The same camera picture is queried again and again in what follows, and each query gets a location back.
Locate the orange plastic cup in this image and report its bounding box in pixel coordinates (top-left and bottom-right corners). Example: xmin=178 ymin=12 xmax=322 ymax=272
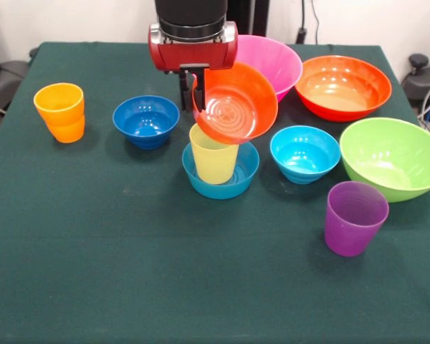
xmin=33 ymin=82 xmax=86 ymax=144

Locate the dark green table cloth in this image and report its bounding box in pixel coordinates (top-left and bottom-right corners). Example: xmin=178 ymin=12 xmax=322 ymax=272
xmin=0 ymin=42 xmax=430 ymax=344

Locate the small dark blue bowl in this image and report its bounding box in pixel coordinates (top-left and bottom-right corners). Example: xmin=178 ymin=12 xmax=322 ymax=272
xmin=112 ymin=95 xmax=181 ymax=151

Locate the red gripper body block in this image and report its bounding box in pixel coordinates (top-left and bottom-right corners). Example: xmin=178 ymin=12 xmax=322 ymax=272
xmin=148 ymin=21 xmax=239 ymax=75

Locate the yellow plastic cup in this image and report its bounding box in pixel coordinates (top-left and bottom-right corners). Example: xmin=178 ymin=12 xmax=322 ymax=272
xmin=188 ymin=123 xmax=241 ymax=186

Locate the black wall cable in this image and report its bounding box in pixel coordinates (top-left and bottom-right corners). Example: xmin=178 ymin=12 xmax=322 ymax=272
xmin=296 ymin=0 xmax=320 ymax=46

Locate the purple plastic cup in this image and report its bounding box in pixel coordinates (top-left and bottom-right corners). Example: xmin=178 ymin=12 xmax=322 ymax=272
xmin=324 ymin=181 xmax=391 ymax=258

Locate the large lime green bowl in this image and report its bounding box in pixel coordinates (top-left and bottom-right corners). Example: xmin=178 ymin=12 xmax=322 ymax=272
xmin=339 ymin=117 xmax=430 ymax=204

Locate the small orange bowl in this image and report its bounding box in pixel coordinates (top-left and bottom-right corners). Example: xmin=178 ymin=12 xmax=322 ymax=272
xmin=191 ymin=62 xmax=280 ymax=146

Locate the small cyan bowl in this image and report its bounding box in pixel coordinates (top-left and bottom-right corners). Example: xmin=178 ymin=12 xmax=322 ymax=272
xmin=269 ymin=125 xmax=342 ymax=185

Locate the medium blue bowl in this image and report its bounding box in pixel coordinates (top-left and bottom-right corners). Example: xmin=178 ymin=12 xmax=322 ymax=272
xmin=181 ymin=139 xmax=261 ymax=201

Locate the large red-orange bowl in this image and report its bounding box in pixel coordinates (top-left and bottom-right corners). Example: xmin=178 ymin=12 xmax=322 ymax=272
xmin=294 ymin=54 xmax=393 ymax=123

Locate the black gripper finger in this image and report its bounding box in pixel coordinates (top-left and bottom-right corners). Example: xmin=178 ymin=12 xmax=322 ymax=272
xmin=193 ymin=68 xmax=207 ymax=113
xmin=178 ymin=70 xmax=196 ymax=113

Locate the large pink bowl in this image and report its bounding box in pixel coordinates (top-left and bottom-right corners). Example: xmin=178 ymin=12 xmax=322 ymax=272
xmin=234 ymin=34 xmax=304 ymax=105

